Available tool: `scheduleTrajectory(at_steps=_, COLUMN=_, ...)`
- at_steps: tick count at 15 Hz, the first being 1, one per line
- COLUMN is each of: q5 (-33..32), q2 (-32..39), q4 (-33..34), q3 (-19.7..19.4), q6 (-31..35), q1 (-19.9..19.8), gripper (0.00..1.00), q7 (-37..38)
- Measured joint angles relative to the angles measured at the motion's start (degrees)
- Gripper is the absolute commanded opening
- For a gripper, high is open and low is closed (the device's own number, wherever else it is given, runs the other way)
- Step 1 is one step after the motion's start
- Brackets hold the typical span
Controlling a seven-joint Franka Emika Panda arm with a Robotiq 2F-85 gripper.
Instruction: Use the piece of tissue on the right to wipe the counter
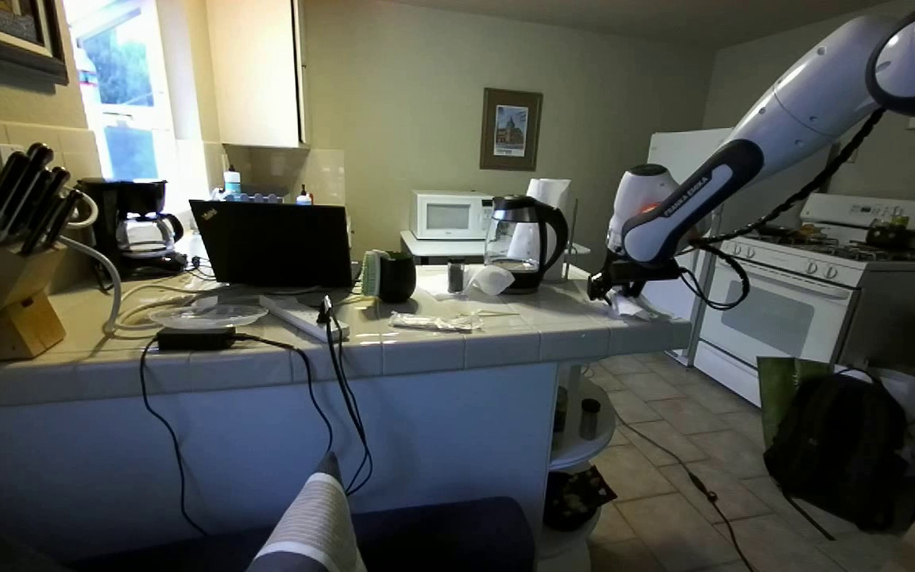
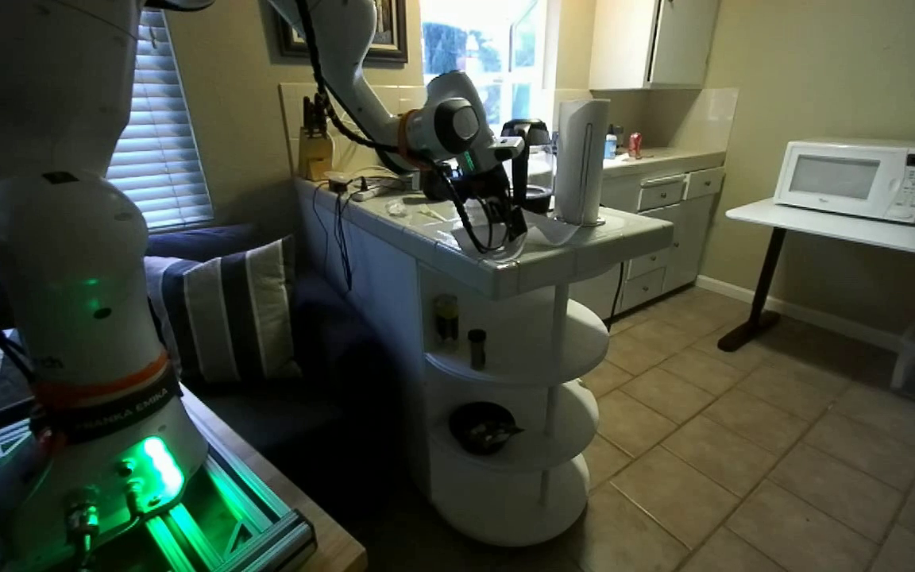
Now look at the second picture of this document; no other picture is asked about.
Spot dark framed wall picture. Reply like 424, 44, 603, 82
265, 0, 414, 71

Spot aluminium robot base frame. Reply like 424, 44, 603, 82
0, 413, 321, 572

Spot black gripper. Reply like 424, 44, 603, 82
415, 145, 535, 257

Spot wooden knife block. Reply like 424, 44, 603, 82
295, 92, 336, 186

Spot white paper towel roll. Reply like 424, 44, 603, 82
554, 92, 612, 231

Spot black bowl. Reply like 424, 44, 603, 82
445, 401, 526, 460

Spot white window blinds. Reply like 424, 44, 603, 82
0, 0, 215, 266

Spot striped cushion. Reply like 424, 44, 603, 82
142, 236, 305, 388

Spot white tiled counter with shelves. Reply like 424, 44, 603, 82
292, 172, 680, 554

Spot wooden table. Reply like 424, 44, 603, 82
173, 383, 371, 572

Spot small dark bottle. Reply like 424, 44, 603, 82
465, 329, 489, 371

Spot white desk with black leg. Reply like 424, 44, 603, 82
715, 198, 915, 356

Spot dark blue sofa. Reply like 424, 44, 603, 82
0, 220, 419, 511

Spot bright kitchen window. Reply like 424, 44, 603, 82
415, 0, 554, 134

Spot small yellowish jar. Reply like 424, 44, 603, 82
432, 293, 465, 346

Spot white microwave oven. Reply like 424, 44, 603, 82
773, 137, 915, 228

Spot white lower kitchen cabinets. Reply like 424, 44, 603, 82
565, 145, 730, 325

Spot flat white tissue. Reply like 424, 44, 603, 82
382, 195, 450, 228

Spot white upper cabinet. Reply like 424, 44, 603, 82
586, 0, 725, 95

